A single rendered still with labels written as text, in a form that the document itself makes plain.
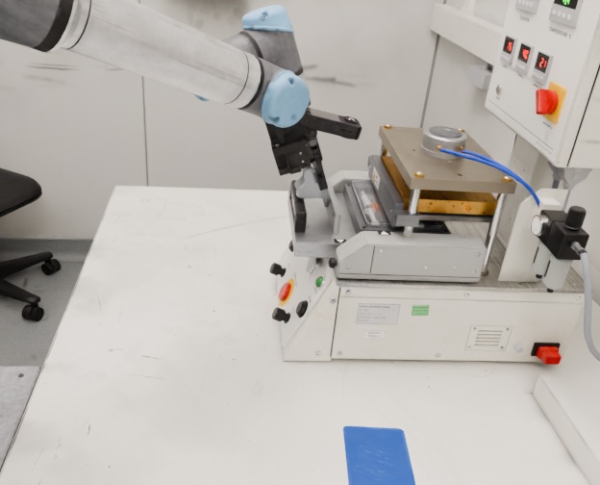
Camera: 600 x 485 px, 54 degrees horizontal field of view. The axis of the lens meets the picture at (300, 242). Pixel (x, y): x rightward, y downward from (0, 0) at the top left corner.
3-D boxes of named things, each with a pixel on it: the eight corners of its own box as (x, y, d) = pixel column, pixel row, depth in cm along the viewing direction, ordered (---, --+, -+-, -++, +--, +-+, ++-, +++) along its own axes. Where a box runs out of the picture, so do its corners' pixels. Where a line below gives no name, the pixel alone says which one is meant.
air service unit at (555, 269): (536, 260, 103) (561, 182, 96) (575, 309, 90) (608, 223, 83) (507, 259, 102) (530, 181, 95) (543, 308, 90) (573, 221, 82)
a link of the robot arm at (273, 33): (227, 19, 95) (269, 3, 98) (248, 85, 100) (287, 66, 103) (252, 18, 89) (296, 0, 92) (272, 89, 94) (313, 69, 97)
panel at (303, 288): (276, 268, 135) (317, 203, 128) (282, 353, 109) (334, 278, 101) (268, 265, 134) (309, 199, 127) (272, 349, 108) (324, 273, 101)
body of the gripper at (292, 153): (279, 164, 111) (261, 103, 105) (323, 151, 110) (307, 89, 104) (281, 180, 104) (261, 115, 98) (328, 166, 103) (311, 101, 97)
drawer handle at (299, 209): (299, 197, 118) (301, 179, 116) (305, 233, 105) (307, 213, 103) (289, 197, 118) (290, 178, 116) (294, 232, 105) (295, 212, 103)
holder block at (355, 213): (420, 197, 123) (422, 187, 122) (448, 244, 106) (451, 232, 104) (342, 194, 121) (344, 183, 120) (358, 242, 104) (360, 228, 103)
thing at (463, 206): (458, 177, 122) (468, 134, 117) (497, 227, 102) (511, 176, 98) (377, 173, 120) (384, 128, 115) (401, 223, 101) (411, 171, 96)
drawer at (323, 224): (424, 213, 126) (431, 179, 122) (455, 266, 107) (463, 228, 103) (287, 206, 123) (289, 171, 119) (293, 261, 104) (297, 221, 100)
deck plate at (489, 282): (515, 208, 134) (516, 204, 134) (591, 293, 104) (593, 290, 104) (316, 199, 130) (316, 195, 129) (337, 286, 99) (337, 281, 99)
